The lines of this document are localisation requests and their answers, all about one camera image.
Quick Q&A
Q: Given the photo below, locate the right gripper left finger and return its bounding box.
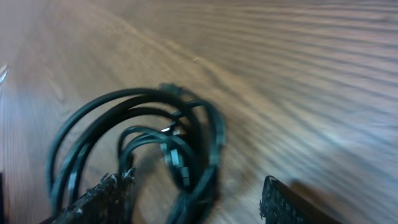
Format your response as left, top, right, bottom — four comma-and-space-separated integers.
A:
40, 167, 136, 224

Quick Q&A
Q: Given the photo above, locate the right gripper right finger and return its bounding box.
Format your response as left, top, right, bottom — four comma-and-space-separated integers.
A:
259, 175, 340, 224

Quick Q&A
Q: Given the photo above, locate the black usb cable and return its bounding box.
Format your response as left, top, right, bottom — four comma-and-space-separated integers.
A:
45, 82, 226, 224

